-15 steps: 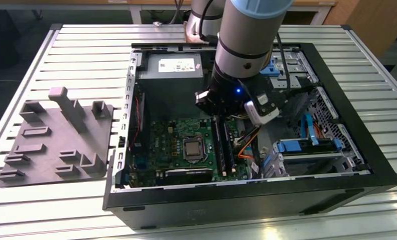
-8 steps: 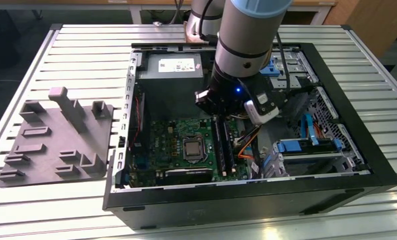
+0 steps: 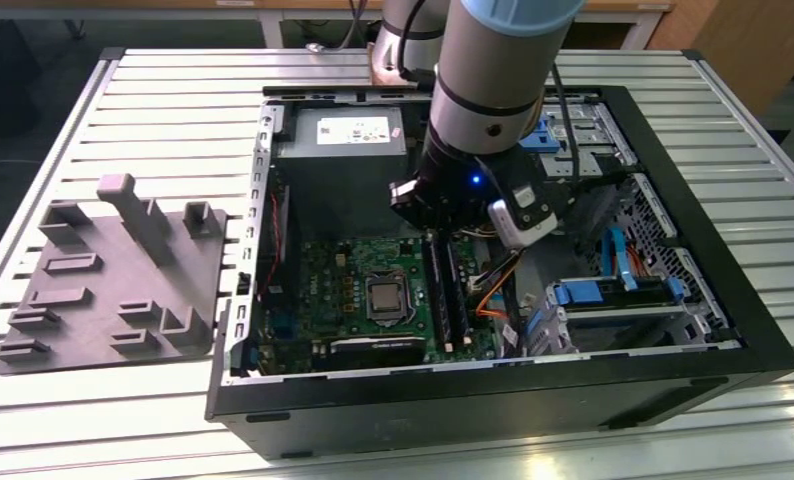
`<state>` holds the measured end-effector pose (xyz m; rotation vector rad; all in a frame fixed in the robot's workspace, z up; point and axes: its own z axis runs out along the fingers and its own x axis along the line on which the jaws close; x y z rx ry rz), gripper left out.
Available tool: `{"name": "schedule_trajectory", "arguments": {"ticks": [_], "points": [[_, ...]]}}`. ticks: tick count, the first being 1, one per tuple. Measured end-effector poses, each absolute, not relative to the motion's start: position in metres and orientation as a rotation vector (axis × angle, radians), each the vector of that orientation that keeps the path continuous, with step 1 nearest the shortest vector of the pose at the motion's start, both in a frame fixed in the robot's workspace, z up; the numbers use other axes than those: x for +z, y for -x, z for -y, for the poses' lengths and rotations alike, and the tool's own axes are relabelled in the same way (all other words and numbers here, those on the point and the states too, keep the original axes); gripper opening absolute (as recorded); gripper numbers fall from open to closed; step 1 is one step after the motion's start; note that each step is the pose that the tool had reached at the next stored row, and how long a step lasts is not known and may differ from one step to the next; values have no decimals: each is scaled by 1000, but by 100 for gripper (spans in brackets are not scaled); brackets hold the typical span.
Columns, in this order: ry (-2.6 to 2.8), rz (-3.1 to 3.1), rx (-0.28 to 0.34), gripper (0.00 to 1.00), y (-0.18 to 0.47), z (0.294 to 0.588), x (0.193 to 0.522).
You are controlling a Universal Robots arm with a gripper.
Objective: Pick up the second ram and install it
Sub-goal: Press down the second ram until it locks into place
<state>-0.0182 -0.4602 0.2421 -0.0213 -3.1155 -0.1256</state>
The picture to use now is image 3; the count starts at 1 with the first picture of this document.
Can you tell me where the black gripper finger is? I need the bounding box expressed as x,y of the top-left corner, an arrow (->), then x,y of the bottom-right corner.
388,178 -> 449,240

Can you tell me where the blue RAM stick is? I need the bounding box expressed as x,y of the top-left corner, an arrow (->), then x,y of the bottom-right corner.
421,230 -> 456,351

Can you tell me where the dark RAM stick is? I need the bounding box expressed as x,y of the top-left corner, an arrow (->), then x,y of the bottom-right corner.
442,234 -> 472,347

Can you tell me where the grey power supply unit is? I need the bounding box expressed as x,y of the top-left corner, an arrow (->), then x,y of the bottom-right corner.
271,107 -> 430,231

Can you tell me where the CPU socket with metal cover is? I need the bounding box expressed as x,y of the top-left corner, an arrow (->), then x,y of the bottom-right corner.
360,268 -> 417,330

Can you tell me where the blue plastic drive latch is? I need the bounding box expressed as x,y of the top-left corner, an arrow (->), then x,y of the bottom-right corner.
520,117 -> 564,154

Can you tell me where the green motherboard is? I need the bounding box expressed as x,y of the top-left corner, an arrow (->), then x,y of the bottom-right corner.
294,233 -> 504,375

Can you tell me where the silver CPU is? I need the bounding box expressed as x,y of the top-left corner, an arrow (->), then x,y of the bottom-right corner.
368,284 -> 409,315

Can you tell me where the grey metal drive cage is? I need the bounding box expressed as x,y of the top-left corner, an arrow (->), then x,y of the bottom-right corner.
521,97 -> 638,211

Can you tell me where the hard disk in blue carrier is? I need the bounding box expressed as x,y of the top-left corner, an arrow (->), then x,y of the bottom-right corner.
545,276 -> 689,315

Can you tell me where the black graphics card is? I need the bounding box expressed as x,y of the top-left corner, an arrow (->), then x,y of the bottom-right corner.
312,335 -> 429,370

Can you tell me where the black PC case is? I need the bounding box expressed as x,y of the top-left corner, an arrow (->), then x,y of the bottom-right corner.
205,84 -> 794,459

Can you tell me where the wooden top desk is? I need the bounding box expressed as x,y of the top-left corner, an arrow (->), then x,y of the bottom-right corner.
0,0 -> 677,51

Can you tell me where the grey parts rack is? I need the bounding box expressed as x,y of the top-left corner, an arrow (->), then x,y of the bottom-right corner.
0,173 -> 231,375

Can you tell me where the wooden cabinet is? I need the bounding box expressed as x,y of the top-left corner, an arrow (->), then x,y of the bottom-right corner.
645,0 -> 794,119

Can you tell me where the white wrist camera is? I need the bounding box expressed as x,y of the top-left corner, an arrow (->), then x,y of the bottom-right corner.
485,185 -> 560,250

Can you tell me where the orange yellow wire bundle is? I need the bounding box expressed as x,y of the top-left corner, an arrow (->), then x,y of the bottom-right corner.
472,269 -> 524,320

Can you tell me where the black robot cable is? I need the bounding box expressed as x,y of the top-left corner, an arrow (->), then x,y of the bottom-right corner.
398,0 -> 437,91

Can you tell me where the blue flat SATA cable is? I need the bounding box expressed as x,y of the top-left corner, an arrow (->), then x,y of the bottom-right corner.
598,225 -> 641,292

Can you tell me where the grey cable with metal plug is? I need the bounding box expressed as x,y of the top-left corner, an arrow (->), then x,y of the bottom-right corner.
304,0 -> 365,53

